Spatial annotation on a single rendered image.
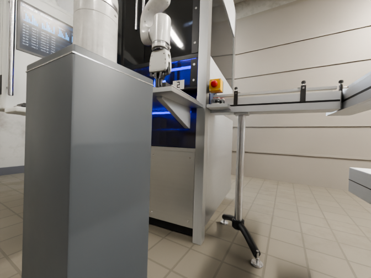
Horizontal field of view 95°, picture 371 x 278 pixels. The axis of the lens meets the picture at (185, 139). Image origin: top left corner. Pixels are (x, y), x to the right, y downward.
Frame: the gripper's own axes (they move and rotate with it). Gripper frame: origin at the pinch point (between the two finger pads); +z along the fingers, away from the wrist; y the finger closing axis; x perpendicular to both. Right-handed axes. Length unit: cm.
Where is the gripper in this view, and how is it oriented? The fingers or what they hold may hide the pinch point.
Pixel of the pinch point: (159, 84)
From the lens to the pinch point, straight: 85.7
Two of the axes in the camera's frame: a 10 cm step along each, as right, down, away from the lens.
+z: -0.5, 10.0, -0.2
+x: -4.2, -0.4, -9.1
